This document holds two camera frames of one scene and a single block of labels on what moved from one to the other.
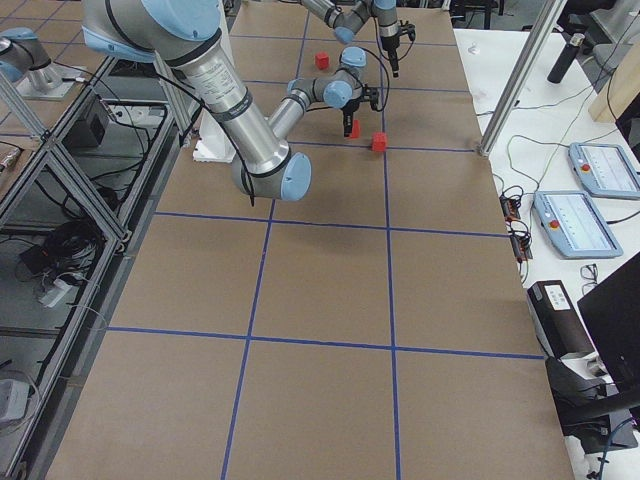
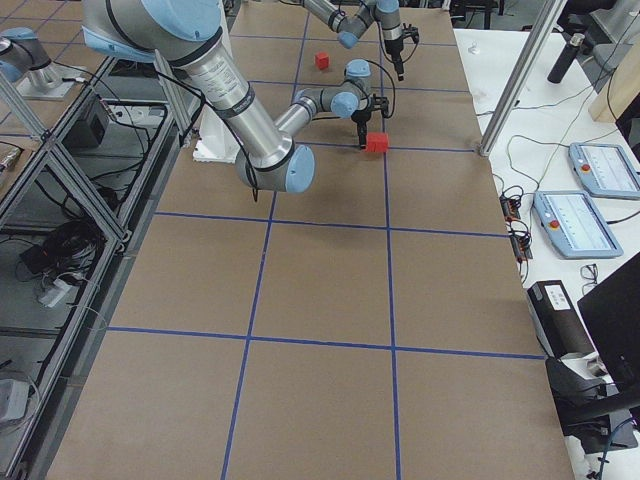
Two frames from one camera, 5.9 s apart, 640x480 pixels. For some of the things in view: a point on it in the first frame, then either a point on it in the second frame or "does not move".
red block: [379, 141] does not move
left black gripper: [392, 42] does not move
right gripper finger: [348, 122] -> [362, 116]
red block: [322, 59] does not move
